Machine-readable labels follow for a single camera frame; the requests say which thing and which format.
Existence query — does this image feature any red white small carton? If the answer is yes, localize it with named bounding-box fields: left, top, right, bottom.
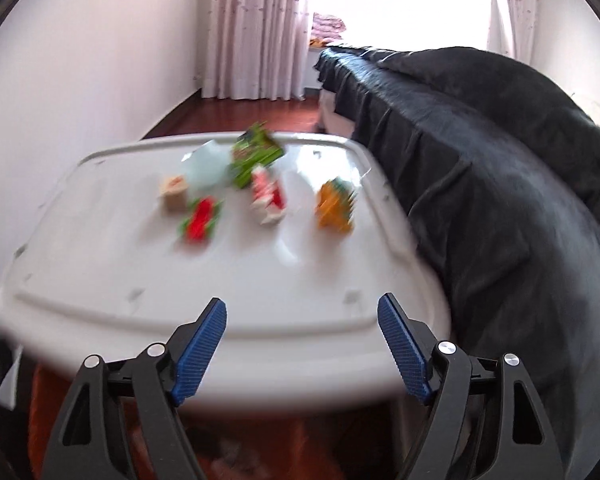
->
left=250, top=165, right=288, bottom=225

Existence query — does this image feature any white bed frame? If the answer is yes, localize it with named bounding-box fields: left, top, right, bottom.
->
left=317, top=87, right=356, bottom=136

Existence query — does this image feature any dark blue sofa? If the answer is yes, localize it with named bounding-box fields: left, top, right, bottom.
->
left=314, top=46, right=600, bottom=461

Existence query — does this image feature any green snack packet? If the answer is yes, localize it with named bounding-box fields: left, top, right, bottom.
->
left=230, top=122, right=286, bottom=190

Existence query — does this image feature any pink patterned curtain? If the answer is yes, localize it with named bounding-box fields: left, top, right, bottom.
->
left=200, top=0, right=315, bottom=101
left=487, top=0, right=538, bottom=61

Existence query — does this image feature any folded pink blanket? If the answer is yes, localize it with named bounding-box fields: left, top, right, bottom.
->
left=310, top=11, right=348, bottom=48

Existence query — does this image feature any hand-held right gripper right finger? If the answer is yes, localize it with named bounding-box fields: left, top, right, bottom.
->
left=377, top=292, right=566, bottom=480

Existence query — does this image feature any orange toy dinosaur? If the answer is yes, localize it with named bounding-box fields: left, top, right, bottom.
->
left=315, top=177, right=357, bottom=233

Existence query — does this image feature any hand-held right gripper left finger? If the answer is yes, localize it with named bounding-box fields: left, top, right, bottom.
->
left=42, top=297, right=228, bottom=480

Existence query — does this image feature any red green toy car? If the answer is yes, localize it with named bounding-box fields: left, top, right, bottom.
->
left=177, top=196, right=225, bottom=241

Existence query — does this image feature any small brown cardboard box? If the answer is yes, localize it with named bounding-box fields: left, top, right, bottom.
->
left=159, top=175, right=190, bottom=211

